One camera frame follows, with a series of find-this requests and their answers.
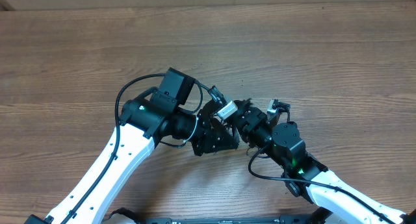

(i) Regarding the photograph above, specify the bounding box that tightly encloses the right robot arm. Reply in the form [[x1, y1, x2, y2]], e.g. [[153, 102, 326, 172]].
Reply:
[[230, 99, 415, 223]]

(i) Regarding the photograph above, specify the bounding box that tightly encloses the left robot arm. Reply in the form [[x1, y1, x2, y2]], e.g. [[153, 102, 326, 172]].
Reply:
[[26, 68, 239, 223]]

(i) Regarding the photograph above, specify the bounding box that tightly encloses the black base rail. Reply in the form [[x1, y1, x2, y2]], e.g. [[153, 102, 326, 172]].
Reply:
[[141, 214, 317, 224]]

